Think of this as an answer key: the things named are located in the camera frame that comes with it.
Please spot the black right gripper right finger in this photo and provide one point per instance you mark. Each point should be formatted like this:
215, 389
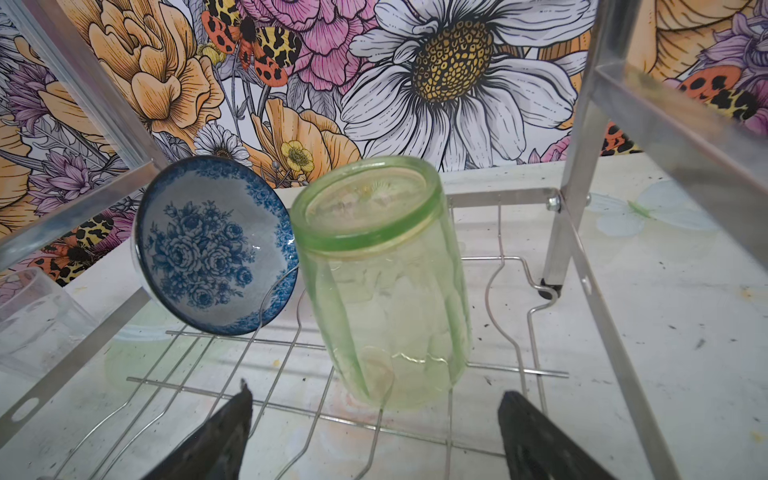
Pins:
535, 448

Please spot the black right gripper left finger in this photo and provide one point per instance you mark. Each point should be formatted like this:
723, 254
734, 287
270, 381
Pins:
216, 449

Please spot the blue white ceramic bowl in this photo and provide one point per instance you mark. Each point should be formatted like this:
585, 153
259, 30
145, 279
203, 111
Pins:
214, 246

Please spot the clear plastic tumbler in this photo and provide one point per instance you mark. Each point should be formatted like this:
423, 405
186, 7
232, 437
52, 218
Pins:
40, 324

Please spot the green plastic tumbler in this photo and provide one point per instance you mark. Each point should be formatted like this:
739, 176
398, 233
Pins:
380, 259

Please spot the steel two-tier dish rack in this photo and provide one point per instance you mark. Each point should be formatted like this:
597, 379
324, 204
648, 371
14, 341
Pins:
485, 91

